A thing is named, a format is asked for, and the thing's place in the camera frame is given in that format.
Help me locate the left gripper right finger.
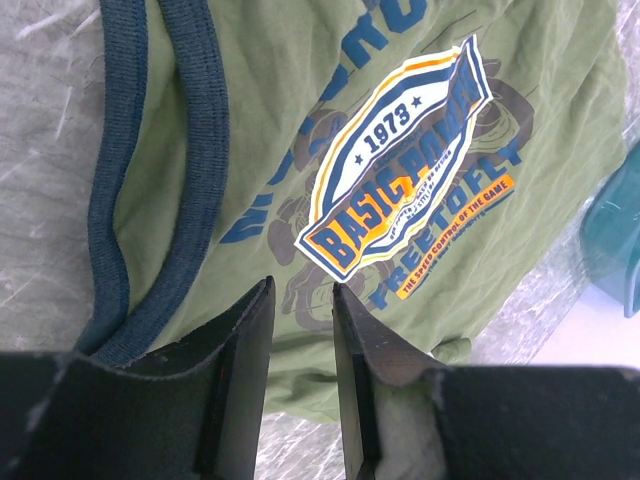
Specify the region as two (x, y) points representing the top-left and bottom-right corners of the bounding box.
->
(332, 284), (639, 479)

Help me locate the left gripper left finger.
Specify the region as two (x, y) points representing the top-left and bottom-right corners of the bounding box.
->
(1, 278), (275, 479)

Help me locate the green printed tank top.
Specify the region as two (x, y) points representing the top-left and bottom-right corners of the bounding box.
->
(78, 0), (626, 422)

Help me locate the teal plastic bin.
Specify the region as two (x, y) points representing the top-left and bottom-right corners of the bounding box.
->
(580, 145), (639, 318)

